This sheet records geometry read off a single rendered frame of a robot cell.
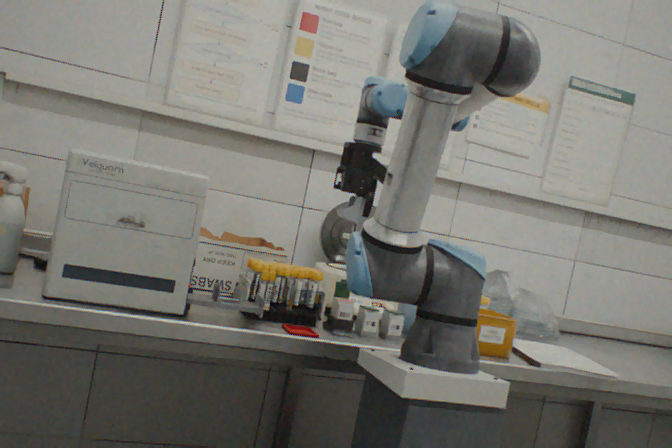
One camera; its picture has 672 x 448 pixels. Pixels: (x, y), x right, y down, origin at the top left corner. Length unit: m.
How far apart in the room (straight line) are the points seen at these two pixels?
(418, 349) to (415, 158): 0.35
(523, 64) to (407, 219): 0.32
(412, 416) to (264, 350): 0.42
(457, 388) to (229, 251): 0.77
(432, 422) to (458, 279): 0.26
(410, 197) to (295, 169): 1.01
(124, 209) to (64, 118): 0.68
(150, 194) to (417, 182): 0.56
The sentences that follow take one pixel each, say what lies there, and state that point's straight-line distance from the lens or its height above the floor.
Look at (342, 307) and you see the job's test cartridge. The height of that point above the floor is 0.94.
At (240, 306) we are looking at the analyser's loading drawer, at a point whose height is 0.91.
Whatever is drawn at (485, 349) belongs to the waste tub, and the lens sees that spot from 1.86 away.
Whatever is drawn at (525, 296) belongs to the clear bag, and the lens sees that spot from 2.50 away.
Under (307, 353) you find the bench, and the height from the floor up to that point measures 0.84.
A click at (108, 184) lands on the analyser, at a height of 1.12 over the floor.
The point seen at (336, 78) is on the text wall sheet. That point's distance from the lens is 2.27.
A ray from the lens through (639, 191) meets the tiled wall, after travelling 2.89.
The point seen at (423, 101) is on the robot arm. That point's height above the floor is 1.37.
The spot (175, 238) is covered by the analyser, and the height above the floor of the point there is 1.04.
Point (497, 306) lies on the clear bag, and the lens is 2.40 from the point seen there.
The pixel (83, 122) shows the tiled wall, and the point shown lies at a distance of 2.15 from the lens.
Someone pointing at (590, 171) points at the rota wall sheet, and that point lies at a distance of 2.74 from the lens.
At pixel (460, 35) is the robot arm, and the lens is 1.20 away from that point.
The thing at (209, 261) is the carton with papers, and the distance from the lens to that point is 1.85.
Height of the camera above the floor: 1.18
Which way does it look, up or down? 3 degrees down
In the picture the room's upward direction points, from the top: 12 degrees clockwise
